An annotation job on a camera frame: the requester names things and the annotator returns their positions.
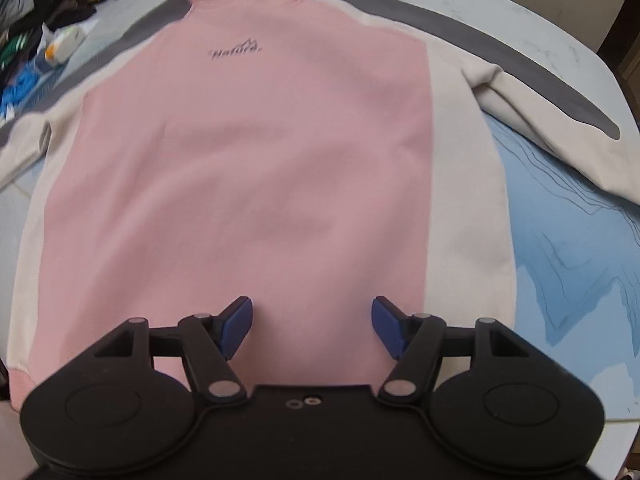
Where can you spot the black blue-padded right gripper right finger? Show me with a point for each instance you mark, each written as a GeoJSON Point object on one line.
{"type": "Point", "coordinates": [415, 343]}

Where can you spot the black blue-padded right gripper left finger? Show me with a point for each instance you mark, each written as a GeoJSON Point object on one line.
{"type": "Point", "coordinates": [208, 343]}

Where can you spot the pink grey cream sweatshirt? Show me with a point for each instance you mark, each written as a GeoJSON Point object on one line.
{"type": "Point", "coordinates": [250, 185]}

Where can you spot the blue plastic bag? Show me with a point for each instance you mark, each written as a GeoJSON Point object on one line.
{"type": "Point", "coordinates": [15, 93]}

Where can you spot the white orange tissue pack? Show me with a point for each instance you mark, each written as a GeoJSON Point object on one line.
{"type": "Point", "coordinates": [64, 44]}

